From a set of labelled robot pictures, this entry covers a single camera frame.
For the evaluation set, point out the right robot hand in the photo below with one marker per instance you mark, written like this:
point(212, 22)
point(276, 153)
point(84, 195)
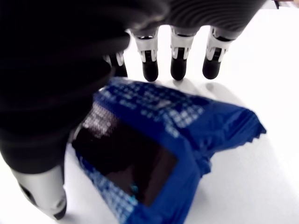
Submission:
point(58, 70)

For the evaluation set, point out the blue Oreo cookie package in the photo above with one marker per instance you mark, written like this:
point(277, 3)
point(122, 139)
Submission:
point(198, 130)

